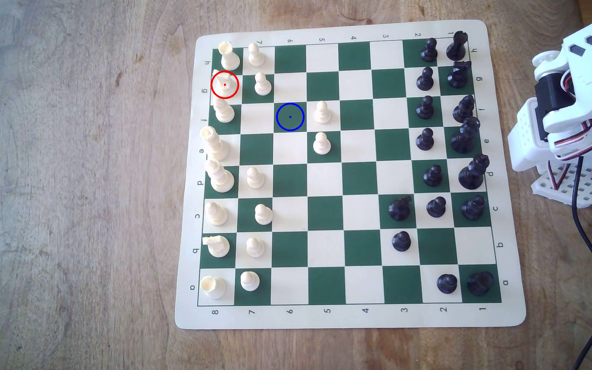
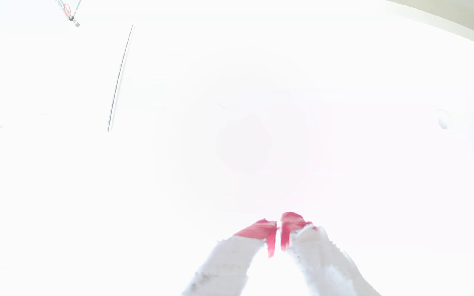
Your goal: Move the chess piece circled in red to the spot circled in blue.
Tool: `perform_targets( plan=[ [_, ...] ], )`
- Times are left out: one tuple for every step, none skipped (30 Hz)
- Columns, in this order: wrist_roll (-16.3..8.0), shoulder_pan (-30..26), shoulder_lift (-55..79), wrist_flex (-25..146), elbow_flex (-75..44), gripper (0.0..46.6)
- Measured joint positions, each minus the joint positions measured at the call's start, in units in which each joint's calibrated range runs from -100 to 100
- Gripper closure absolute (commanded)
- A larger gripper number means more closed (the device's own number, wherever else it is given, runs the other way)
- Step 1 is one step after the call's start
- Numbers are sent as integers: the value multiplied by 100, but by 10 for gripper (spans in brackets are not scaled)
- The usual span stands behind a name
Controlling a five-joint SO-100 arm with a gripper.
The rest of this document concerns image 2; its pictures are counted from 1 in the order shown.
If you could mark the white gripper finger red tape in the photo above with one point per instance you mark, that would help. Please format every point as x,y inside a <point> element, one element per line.
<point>319,263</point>
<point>228,263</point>

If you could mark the grey metal overhead stand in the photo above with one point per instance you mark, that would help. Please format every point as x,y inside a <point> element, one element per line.
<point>71,12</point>

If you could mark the round white ceiling fixture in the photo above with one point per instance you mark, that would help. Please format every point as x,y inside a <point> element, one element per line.
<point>443,119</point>

